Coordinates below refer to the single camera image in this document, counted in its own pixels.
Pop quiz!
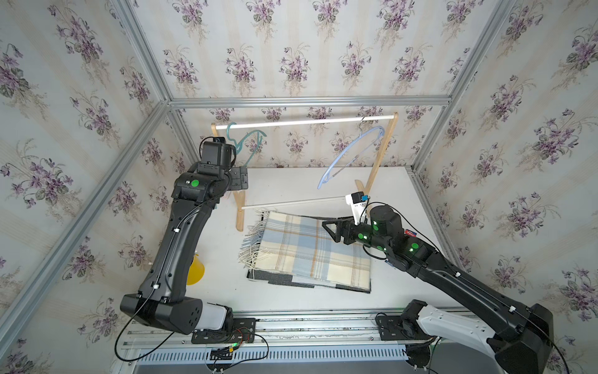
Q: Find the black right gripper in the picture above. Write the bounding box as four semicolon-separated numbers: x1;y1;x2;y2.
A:
321;213;392;256

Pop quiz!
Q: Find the teal plastic hanger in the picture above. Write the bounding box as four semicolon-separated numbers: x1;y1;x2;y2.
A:
225;122;267;156

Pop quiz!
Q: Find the plaid blue cream scarf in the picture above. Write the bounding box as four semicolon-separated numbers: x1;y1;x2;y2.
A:
239;209;372;287

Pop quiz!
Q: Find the light blue plastic hanger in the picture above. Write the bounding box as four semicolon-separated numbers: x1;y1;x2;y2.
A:
317;126;386;189

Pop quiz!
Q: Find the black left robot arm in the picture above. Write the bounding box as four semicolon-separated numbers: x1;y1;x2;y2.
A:
120;137;249;334

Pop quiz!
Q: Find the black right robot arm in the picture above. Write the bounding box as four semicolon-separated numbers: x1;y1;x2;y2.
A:
322;204;554;373

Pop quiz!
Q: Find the black white checkered scarf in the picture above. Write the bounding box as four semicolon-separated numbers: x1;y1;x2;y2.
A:
246;211;372;295

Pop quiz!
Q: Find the wooden clothes rack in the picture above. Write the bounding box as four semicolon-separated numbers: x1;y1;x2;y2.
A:
210;111;400;232

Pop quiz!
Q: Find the yellow pencil cup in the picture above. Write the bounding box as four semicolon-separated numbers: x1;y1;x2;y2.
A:
186;253;206;286

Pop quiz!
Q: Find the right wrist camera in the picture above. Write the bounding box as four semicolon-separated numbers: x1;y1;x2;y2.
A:
345;191;369;225

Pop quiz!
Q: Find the aluminium front rail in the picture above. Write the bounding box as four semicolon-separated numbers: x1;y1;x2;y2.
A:
122;308;512;349

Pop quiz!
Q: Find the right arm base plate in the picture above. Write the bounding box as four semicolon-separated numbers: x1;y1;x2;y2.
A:
375;313;417;341

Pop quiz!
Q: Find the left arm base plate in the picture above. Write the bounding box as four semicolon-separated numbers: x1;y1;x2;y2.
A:
191;318;257;344

